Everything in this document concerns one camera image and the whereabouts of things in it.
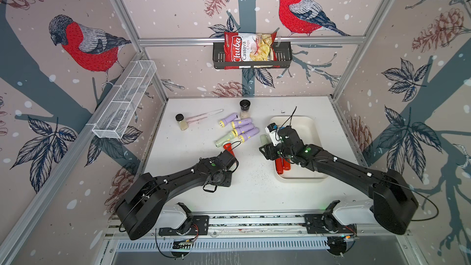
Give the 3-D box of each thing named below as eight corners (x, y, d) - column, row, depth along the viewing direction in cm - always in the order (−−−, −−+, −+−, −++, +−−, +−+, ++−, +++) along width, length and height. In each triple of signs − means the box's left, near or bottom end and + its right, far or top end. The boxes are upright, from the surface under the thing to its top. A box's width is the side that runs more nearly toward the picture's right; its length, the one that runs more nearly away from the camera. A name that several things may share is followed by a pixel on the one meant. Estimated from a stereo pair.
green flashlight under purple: (217, 147, 98) (216, 145, 97) (214, 143, 100) (213, 141, 99) (235, 137, 103) (235, 135, 101) (232, 133, 104) (232, 131, 103)
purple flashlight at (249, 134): (242, 143, 100) (242, 140, 98) (238, 138, 102) (238, 136, 100) (259, 132, 105) (259, 130, 103) (255, 128, 107) (255, 125, 105)
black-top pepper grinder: (239, 119, 111) (239, 107, 102) (239, 112, 115) (239, 99, 106) (250, 119, 111) (250, 107, 102) (249, 112, 115) (250, 99, 106)
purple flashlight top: (221, 128, 107) (220, 125, 105) (218, 124, 109) (217, 121, 106) (238, 118, 112) (238, 115, 109) (235, 115, 113) (235, 112, 111)
